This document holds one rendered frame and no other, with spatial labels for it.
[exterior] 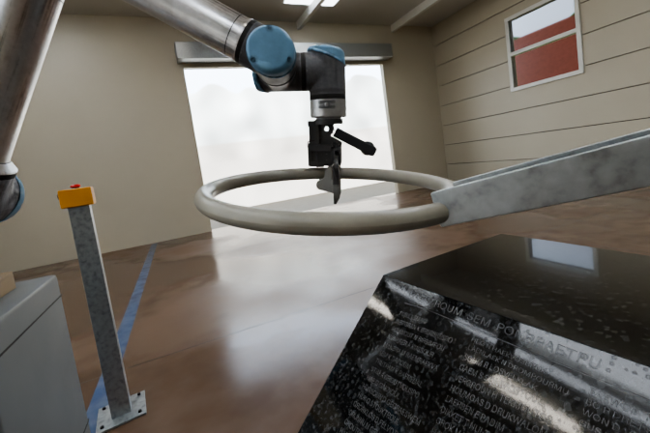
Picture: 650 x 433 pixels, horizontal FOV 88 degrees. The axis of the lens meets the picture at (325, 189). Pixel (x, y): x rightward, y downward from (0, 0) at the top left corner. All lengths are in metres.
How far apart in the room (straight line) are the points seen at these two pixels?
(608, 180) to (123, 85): 6.93
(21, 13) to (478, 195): 0.97
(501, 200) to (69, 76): 7.03
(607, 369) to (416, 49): 9.06
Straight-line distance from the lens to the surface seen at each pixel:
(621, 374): 0.45
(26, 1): 1.04
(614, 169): 0.46
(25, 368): 0.96
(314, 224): 0.41
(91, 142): 6.97
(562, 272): 0.65
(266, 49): 0.69
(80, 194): 1.82
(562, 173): 0.46
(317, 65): 0.83
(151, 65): 7.14
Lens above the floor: 1.05
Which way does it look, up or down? 5 degrees down
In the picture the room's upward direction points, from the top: 8 degrees counter-clockwise
